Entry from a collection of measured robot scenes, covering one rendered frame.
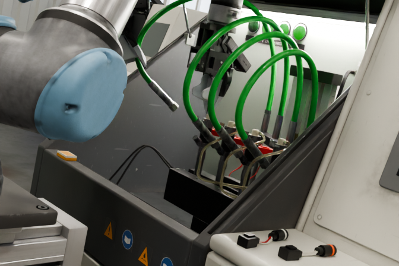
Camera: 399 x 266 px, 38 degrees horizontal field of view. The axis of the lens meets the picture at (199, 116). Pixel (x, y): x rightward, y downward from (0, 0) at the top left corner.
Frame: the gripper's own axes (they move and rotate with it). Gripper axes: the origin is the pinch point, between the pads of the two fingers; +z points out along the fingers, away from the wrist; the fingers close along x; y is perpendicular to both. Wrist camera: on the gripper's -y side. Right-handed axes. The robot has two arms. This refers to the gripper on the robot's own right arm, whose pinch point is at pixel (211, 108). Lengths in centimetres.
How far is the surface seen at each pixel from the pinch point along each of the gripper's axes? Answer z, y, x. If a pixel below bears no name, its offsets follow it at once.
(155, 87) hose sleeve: -2.1, 9.3, -11.1
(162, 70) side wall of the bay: -5.1, -6.6, -31.0
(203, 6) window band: -63, -358, -450
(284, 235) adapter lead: 15.3, 13.6, 41.1
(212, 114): -1.0, 14.2, 16.6
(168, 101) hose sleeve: 0.7, 5.8, -9.6
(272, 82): -8.9, -19.1, 0.3
